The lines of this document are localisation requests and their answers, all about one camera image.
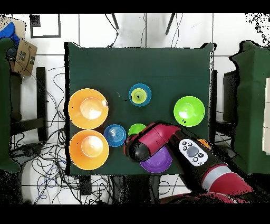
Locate small green bowl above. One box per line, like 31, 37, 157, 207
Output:
128, 123, 147, 136

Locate yellow cup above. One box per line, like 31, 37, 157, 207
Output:
131, 88, 148, 105

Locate blue bowl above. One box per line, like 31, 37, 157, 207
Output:
103, 124, 127, 148
128, 83, 152, 107

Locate large orange bowl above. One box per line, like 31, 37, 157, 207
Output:
69, 129, 110, 171
67, 88, 110, 130

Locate purple bowl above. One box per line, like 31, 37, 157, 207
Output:
139, 145, 173, 174

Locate black power strip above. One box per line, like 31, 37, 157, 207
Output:
79, 175, 92, 196

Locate large green bowl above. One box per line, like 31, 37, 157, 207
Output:
173, 96, 206, 127

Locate orange cup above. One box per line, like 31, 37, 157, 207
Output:
197, 138, 211, 150

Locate dark green table cloth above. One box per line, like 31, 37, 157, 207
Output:
64, 41, 217, 176

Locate black bench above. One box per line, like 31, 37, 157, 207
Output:
9, 67, 48, 142

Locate green cloth on side table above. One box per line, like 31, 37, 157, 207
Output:
228, 40, 270, 175
0, 38, 22, 174

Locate black tripod leg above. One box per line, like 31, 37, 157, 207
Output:
165, 13, 176, 35
111, 13, 120, 30

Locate cardboard box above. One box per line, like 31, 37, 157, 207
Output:
9, 38, 38, 77

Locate blue cloth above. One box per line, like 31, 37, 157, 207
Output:
0, 21, 21, 46

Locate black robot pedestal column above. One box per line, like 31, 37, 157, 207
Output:
111, 174, 162, 204

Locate tangle of cables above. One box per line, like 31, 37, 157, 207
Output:
9, 67, 112, 204

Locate black pedestal foot with knob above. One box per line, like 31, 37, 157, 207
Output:
10, 142, 44, 163

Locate black square frame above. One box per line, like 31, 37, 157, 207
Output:
29, 13, 62, 39

